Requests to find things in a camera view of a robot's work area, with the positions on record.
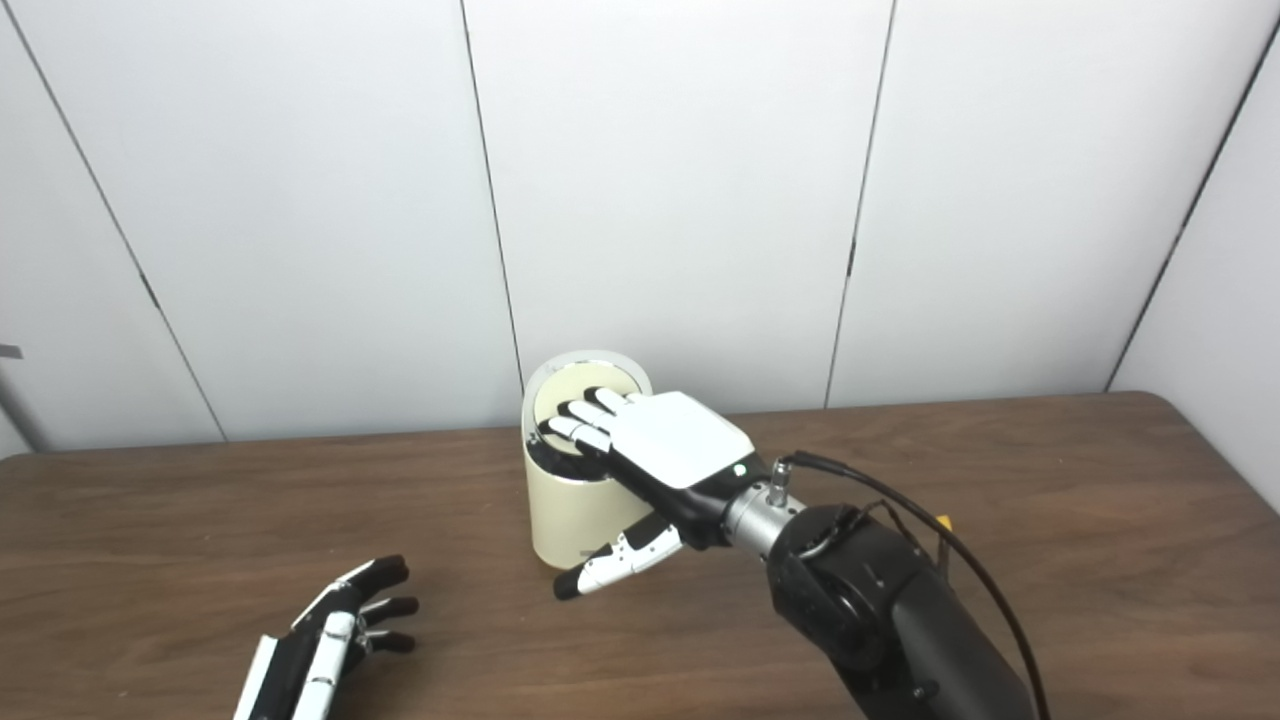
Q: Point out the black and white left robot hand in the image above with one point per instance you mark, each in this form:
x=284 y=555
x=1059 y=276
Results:
x=310 y=650

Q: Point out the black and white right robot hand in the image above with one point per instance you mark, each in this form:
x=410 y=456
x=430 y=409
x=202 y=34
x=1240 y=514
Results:
x=680 y=445

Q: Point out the round cream bin lid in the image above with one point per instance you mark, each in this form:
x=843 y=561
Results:
x=575 y=385

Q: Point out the cream-colored bin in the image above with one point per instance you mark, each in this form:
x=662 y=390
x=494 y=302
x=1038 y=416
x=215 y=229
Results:
x=570 y=510

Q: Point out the black bin liner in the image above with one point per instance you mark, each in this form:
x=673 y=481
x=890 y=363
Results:
x=560 y=465

